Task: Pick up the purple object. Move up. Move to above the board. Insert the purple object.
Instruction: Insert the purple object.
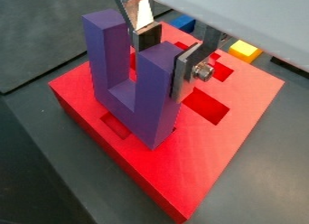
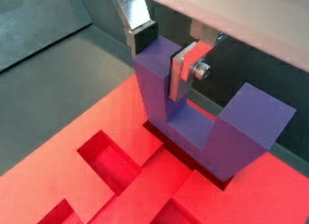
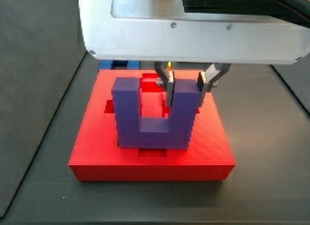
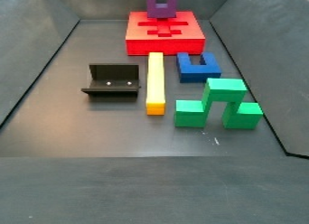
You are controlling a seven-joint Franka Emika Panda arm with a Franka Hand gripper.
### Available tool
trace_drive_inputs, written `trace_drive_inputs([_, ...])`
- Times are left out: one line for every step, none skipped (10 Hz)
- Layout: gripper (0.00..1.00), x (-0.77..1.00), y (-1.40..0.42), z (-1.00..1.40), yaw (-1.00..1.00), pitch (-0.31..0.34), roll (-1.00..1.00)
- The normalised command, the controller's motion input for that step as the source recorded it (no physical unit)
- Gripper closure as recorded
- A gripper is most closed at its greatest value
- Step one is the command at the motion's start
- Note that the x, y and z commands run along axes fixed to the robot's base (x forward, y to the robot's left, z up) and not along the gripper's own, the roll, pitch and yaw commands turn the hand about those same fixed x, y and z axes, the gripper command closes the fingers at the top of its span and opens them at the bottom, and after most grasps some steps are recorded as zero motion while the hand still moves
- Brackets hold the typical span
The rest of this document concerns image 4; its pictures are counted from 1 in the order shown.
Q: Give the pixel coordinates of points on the purple U-shaped block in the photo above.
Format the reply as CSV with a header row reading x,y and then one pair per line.
x,y
160,10

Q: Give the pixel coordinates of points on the red puzzle board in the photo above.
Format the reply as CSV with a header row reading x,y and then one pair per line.
x,y
163,35

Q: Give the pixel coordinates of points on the long yellow block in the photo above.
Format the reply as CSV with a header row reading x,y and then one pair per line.
x,y
155,96

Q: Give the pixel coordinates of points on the blue U-shaped block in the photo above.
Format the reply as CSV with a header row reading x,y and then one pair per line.
x,y
197,73

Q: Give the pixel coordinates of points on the green stepped block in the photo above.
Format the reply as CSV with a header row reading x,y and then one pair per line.
x,y
225,92

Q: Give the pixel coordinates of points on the black angled bracket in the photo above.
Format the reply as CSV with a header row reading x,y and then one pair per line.
x,y
114,78

